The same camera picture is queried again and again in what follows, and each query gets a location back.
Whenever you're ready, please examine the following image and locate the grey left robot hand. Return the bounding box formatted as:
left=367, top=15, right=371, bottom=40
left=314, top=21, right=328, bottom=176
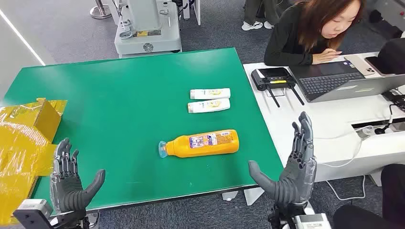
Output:
left=50, top=138, right=106, bottom=216

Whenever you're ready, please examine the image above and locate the white shampoo bottle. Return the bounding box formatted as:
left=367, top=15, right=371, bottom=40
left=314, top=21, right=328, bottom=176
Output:
left=187, top=98, right=231, bottom=114
left=190, top=88, right=232, bottom=101

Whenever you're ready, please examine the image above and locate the dark smartphone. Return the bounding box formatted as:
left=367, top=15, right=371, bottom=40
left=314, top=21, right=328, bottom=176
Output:
left=364, top=56, right=390, bottom=76

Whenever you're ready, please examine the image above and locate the black plug with cable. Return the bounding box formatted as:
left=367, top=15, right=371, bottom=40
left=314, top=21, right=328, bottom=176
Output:
left=374, top=104, right=405, bottom=135

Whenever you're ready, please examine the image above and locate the person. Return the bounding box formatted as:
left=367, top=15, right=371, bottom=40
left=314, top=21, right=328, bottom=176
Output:
left=332, top=164, right=405, bottom=229
left=241, top=0, right=286, bottom=31
left=264, top=0, right=364, bottom=67

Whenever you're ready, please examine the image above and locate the black cable bundle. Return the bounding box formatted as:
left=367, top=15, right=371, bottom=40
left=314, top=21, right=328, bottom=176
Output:
left=381, top=89, right=405, bottom=111

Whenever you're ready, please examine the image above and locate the metal stanchion base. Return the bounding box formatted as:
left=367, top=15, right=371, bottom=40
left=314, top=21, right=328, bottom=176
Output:
left=90, top=0, right=112, bottom=20

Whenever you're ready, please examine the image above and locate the black chair base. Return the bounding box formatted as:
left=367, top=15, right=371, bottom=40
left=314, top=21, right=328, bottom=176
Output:
left=368, top=9, right=404, bottom=40

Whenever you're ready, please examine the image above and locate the white table foot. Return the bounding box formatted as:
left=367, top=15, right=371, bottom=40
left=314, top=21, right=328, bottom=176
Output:
left=244, top=187, right=265, bottom=206
left=222, top=190, right=238, bottom=202
left=85, top=212, right=99, bottom=228

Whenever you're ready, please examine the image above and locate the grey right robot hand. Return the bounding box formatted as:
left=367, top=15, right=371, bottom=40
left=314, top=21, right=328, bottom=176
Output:
left=248, top=111, right=317, bottom=206

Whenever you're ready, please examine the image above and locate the black remote controller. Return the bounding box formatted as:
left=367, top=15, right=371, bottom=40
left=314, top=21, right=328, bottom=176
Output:
left=251, top=67, right=305, bottom=108

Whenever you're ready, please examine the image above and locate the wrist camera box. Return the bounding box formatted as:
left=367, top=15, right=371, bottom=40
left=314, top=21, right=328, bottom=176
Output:
left=12, top=199, right=54, bottom=229
left=294, top=213, right=331, bottom=229

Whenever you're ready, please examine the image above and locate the yellow taped cardboard box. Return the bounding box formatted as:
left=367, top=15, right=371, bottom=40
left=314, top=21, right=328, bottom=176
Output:
left=0, top=98, right=68, bottom=226

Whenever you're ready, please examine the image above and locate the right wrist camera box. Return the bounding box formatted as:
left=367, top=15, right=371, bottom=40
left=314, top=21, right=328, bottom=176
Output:
left=294, top=213, right=331, bottom=229

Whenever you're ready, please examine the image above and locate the white cable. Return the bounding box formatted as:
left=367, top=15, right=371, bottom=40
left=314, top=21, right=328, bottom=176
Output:
left=326, top=176, right=367, bottom=202
left=311, top=126, right=374, bottom=169

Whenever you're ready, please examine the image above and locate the white power adapter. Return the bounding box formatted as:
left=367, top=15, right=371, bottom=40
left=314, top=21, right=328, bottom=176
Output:
left=357, top=125, right=374, bottom=140

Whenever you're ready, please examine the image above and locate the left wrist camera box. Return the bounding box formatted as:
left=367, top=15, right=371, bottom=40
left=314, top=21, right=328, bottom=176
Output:
left=12, top=199, right=54, bottom=229

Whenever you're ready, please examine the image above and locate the grey laptop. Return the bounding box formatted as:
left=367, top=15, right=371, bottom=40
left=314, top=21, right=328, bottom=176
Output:
left=288, top=60, right=405, bottom=104

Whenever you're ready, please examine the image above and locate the black chair headrest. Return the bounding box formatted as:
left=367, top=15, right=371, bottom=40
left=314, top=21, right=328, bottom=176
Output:
left=378, top=38, right=405, bottom=75

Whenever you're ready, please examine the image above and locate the beige smartphone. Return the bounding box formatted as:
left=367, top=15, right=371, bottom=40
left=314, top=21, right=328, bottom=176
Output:
left=344, top=54, right=377, bottom=76

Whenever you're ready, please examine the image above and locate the orange detergent bottle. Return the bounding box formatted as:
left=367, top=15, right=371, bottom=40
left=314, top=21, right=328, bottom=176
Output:
left=158, top=129, right=240, bottom=159

